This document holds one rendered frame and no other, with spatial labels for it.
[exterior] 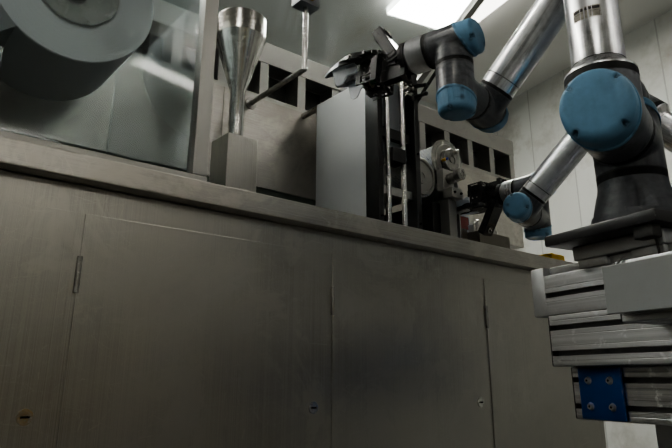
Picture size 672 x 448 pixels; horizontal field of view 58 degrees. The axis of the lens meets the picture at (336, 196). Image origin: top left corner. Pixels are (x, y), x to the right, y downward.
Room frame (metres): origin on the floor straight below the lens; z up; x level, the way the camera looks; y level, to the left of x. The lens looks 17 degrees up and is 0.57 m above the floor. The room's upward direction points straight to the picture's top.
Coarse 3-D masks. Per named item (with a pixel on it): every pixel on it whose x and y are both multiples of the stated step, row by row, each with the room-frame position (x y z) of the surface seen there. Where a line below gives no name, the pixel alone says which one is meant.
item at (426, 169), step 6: (420, 162) 1.78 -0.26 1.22; (426, 162) 1.79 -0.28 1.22; (420, 168) 1.78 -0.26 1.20; (426, 168) 1.80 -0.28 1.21; (432, 168) 1.81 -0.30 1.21; (426, 174) 1.79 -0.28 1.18; (432, 174) 1.81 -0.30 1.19; (426, 180) 1.79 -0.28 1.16; (432, 180) 1.82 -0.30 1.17; (426, 186) 1.80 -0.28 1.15; (432, 186) 1.81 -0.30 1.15; (426, 192) 1.79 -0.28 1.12
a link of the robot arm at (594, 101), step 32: (576, 0) 0.89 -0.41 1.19; (608, 0) 0.87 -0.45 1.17; (576, 32) 0.89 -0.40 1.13; (608, 32) 0.87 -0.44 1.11; (576, 64) 0.90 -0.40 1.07; (608, 64) 0.85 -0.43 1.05; (576, 96) 0.87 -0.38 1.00; (608, 96) 0.85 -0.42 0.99; (640, 96) 0.86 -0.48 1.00; (576, 128) 0.88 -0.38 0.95; (608, 128) 0.86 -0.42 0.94; (640, 128) 0.88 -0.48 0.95; (608, 160) 0.96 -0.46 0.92
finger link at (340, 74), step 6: (336, 66) 1.20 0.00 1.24; (342, 66) 1.20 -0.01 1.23; (348, 66) 1.20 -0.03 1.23; (354, 66) 1.19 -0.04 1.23; (330, 72) 1.22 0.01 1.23; (336, 72) 1.21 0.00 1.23; (342, 72) 1.20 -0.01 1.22; (348, 72) 1.20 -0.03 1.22; (354, 72) 1.19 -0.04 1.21; (336, 78) 1.21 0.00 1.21; (342, 78) 1.20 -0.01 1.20; (336, 84) 1.21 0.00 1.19; (342, 84) 1.20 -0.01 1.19
